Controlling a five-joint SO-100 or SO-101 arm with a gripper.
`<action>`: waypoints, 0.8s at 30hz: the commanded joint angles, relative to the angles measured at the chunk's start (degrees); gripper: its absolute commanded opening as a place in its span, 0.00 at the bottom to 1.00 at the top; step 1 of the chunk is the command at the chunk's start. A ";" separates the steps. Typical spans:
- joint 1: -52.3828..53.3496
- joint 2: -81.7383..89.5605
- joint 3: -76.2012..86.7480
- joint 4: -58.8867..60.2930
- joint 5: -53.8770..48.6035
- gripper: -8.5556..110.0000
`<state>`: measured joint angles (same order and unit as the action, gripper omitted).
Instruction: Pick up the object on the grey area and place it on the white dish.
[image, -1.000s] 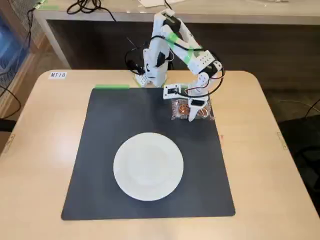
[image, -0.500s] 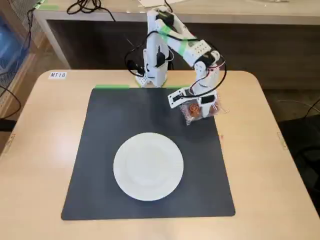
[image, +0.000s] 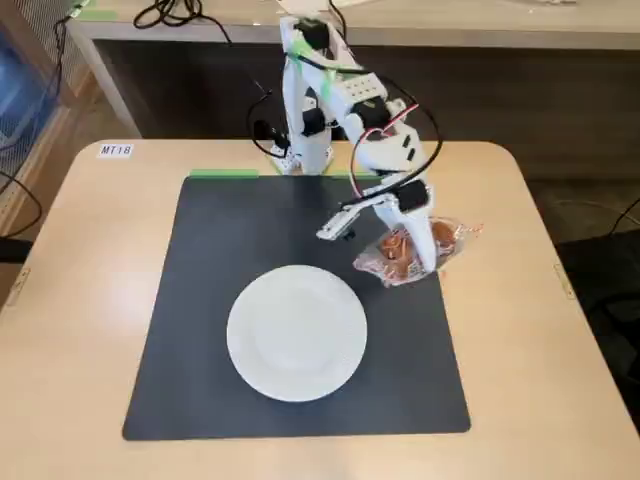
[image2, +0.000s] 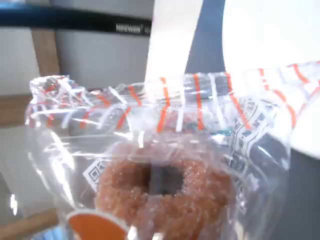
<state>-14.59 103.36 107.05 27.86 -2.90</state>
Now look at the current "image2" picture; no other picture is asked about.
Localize sugar donut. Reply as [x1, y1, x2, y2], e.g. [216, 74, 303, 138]
[24, 59, 320, 240]

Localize white round dish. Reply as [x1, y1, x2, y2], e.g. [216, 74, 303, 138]
[221, 0, 320, 160]

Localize black Neewer stand pole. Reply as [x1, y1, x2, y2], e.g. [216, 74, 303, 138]
[0, 4, 153, 37]

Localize brown wooden cross frame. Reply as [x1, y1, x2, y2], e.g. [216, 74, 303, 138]
[0, 27, 61, 240]

